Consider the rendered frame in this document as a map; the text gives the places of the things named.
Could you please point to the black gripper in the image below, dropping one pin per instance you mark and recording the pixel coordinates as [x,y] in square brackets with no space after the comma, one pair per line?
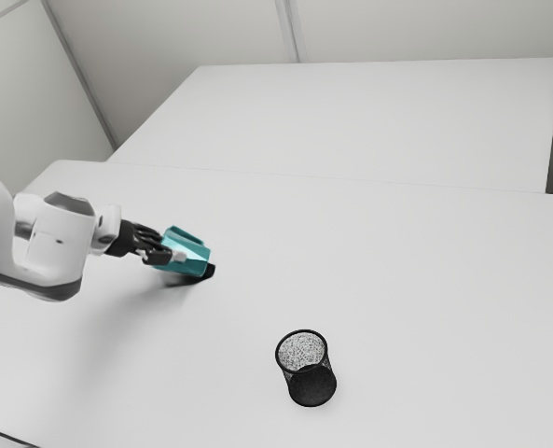
[124,239]

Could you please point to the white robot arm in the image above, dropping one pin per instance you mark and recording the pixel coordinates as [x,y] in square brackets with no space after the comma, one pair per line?
[47,242]

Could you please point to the teal faceted mug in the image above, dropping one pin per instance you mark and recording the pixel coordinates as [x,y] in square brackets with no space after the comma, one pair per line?
[188,254]

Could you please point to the black mesh pen holder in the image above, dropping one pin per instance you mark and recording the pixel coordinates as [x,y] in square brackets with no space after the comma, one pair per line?
[306,367]

